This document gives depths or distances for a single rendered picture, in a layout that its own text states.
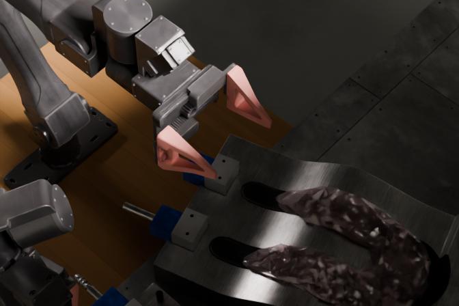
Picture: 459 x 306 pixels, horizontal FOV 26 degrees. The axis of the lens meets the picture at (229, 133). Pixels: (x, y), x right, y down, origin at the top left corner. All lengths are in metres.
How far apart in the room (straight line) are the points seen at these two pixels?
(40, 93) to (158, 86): 0.36
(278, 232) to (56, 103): 0.38
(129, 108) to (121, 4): 0.55
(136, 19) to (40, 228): 0.26
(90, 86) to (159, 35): 0.62
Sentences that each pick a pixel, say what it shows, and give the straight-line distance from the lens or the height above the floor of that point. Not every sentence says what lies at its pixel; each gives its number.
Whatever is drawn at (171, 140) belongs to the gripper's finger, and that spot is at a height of 1.23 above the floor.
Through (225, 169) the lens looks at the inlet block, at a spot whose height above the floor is 0.88.
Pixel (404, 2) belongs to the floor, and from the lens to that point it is 2.98.
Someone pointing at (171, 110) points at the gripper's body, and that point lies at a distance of 1.16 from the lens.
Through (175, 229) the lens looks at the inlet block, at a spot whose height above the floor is 0.88.
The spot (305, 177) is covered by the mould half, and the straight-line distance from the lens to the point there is 1.53.
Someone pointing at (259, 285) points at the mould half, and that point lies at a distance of 1.43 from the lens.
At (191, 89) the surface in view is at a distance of 1.17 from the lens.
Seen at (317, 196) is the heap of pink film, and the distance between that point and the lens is 1.47.
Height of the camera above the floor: 2.16
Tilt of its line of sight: 55 degrees down
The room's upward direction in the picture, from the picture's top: straight up
